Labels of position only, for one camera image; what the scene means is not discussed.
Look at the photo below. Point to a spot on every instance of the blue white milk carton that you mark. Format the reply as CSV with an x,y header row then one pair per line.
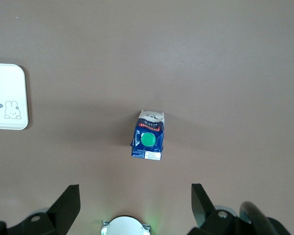
x,y
148,139

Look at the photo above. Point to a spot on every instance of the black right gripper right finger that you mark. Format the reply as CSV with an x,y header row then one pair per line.
x,y
205,215

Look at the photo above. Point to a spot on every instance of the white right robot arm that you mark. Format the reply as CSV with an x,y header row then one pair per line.
x,y
125,226

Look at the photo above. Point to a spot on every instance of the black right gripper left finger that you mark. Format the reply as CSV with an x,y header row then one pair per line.
x,y
61,210

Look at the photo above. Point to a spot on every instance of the white rabbit print tray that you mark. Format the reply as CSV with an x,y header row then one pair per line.
x,y
7,88

